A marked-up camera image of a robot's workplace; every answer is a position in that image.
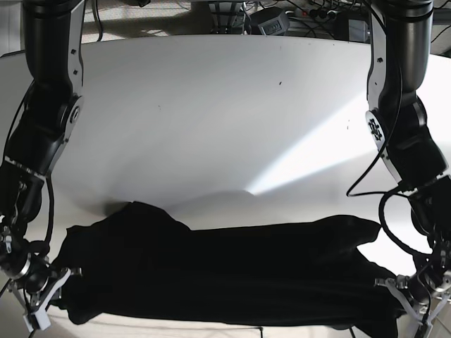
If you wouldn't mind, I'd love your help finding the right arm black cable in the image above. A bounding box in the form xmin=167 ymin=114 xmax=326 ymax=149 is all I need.
xmin=27 ymin=175 xmax=57 ymax=254

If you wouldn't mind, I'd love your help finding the black graphic print T-shirt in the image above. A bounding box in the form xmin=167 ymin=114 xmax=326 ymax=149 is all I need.
xmin=53 ymin=202 xmax=403 ymax=337

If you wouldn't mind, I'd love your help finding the grey multi-socket box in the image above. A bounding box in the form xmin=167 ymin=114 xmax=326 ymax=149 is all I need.
xmin=256 ymin=7 xmax=290 ymax=36

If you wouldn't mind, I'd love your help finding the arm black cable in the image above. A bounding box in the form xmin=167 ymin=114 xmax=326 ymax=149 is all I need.
xmin=345 ymin=13 xmax=434 ymax=258
xmin=27 ymin=175 xmax=57 ymax=254

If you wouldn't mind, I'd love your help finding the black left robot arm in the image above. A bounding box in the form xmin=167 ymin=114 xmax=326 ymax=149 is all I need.
xmin=366 ymin=1 xmax=450 ymax=337

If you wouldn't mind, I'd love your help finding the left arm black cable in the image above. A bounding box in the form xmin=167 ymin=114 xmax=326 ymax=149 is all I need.
xmin=345 ymin=13 xmax=434 ymax=258

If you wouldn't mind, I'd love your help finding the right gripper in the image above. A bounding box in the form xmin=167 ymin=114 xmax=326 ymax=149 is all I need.
xmin=6 ymin=266 xmax=82 ymax=332

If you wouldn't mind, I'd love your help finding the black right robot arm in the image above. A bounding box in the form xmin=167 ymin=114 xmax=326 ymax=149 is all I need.
xmin=1 ymin=1 xmax=85 ymax=333

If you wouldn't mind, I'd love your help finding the grey power adapter box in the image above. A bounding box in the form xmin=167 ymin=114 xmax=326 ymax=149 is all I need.
xmin=348 ymin=20 xmax=370 ymax=43

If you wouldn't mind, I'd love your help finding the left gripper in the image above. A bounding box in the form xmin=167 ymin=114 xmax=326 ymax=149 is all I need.
xmin=374 ymin=274 xmax=450 ymax=337

